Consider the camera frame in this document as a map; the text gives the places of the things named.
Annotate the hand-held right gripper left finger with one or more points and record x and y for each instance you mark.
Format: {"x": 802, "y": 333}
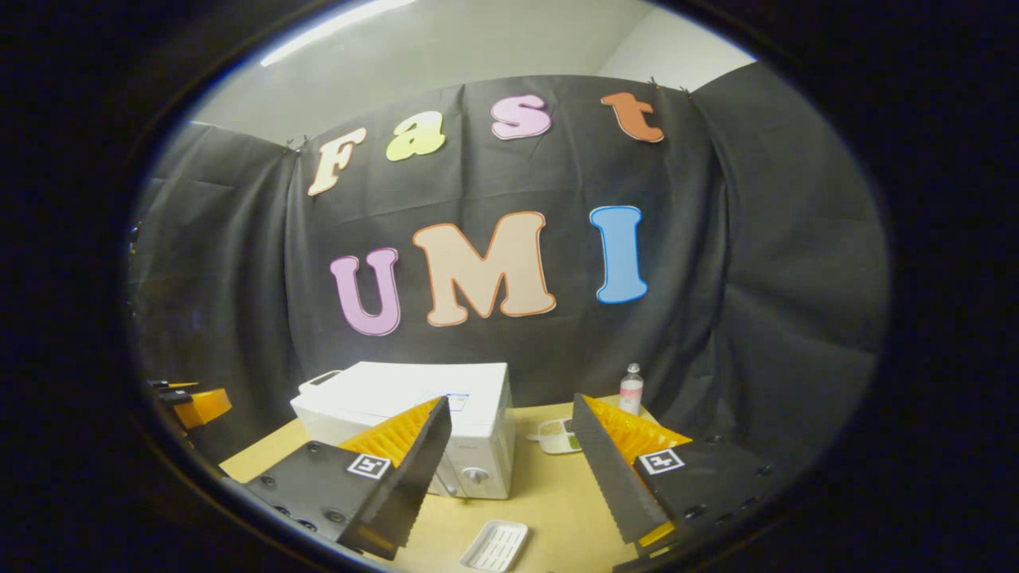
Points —
{"x": 414, "y": 469}

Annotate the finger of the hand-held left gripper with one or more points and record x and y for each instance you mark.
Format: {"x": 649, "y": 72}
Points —
{"x": 203, "y": 406}

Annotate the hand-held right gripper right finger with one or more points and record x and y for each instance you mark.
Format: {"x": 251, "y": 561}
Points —
{"x": 605, "y": 469}

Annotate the white microwave oven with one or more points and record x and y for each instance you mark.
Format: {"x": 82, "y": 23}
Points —
{"x": 398, "y": 390}

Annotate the white divided dish with grains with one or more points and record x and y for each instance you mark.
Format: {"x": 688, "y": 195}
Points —
{"x": 557, "y": 438}

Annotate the clear bottle with pink label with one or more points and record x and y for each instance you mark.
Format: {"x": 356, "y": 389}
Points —
{"x": 631, "y": 391}

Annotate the white plastic tray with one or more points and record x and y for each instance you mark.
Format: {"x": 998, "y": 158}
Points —
{"x": 495, "y": 546}

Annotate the black backdrop cloth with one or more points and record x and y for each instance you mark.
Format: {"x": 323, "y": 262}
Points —
{"x": 716, "y": 278}

